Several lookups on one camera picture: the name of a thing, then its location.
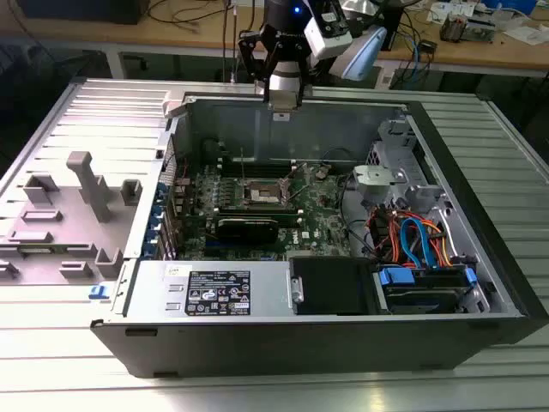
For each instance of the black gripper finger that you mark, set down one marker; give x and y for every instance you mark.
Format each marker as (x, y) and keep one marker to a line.
(246, 53)
(304, 77)

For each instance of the silver CPU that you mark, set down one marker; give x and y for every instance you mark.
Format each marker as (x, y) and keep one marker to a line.
(283, 101)

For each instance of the thin metal locking lever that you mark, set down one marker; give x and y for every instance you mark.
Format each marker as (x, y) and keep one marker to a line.
(301, 190)
(243, 167)

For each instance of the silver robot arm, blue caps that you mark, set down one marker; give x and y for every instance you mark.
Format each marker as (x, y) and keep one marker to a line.
(364, 56)

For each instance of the CPU socket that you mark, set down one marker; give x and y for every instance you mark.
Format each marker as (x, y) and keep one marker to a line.
(261, 192)

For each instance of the blue slot retention clip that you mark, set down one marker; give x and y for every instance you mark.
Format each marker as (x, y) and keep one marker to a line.
(150, 249)
(157, 211)
(153, 232)
(161, 191)

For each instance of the grey case release latch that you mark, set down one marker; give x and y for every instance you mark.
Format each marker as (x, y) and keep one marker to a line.
(173, 105)

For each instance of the coin cell battery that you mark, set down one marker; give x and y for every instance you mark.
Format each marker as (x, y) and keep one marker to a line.
(321, 173)

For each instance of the black desktop box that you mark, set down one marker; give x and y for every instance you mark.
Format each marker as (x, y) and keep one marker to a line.
(392, 30)

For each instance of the silver drive cage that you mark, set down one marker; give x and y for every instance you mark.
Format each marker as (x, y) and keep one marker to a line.
(394, 146)

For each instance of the small black box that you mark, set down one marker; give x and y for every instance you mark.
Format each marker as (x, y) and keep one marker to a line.
(428, 46)

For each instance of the green RAM stick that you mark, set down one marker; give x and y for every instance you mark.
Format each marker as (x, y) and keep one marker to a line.
(38, 250)
(266, 210)

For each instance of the green motherboard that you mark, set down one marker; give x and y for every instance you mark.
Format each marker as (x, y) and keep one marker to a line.
(317, 223)

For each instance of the white printed cards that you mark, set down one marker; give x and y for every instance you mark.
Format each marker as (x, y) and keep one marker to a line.
(446, 10)

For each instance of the copper heatsink cooler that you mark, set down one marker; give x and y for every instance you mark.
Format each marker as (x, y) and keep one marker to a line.
(454, 28)

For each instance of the black graphics card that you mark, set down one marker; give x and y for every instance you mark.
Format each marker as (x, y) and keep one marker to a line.
(244, 229)

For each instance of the black monitor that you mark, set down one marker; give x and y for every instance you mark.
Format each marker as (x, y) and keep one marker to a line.
(86, 10)

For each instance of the wooden workbench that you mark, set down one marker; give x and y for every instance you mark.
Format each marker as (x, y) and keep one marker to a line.
(472, 56)

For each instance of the silver electronic device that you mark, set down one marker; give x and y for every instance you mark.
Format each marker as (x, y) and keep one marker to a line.
(480, 31)

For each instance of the hard disk in blue carrier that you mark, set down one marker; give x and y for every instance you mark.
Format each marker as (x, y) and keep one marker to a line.
(396, 276)

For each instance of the white paper sheets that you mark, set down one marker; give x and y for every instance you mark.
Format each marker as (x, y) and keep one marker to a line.
(525, 35)

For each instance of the silver power supply unit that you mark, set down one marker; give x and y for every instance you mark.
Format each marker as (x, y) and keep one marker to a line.
(150, 292)

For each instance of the grey parts rack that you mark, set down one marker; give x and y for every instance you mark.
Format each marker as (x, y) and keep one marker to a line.
(64, 240)

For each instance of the black open PC case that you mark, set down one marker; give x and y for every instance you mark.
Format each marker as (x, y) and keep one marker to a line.
(300, 347)

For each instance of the small blue plastic clip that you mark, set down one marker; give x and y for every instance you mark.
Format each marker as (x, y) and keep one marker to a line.
(98, 293)

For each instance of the bracket-mounted white wrist camera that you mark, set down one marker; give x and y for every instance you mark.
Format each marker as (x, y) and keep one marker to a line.
(328, 40)

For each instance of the silver metal bracket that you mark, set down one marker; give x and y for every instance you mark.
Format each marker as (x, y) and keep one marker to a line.
(377, 180)

